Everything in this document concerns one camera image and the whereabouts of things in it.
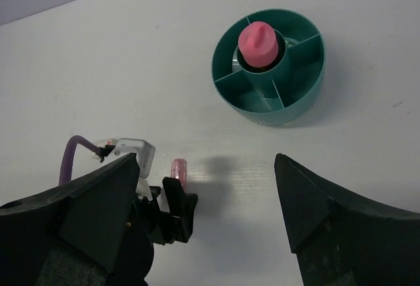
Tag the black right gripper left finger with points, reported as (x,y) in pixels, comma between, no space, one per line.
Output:
(70,234)

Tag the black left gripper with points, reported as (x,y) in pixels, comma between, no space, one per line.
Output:
(164,218)

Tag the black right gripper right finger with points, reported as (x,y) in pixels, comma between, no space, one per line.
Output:
(343,238)

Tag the pink correction tape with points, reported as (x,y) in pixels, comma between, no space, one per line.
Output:
(179,168)

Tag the pink-capped marker tube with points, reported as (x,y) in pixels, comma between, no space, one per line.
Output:
(258,44)

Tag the teal round organizer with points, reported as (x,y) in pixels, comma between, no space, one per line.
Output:
(283,91)

